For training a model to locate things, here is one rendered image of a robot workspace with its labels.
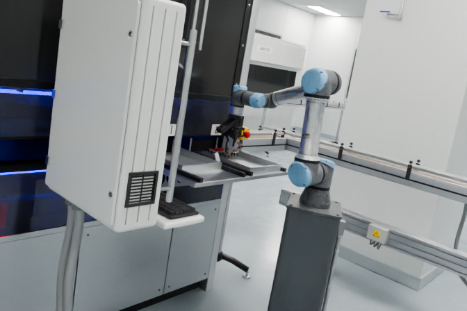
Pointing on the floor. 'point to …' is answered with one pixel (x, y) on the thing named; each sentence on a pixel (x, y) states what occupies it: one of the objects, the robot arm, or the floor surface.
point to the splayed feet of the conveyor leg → (235, 264)
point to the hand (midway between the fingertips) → (226, 151)
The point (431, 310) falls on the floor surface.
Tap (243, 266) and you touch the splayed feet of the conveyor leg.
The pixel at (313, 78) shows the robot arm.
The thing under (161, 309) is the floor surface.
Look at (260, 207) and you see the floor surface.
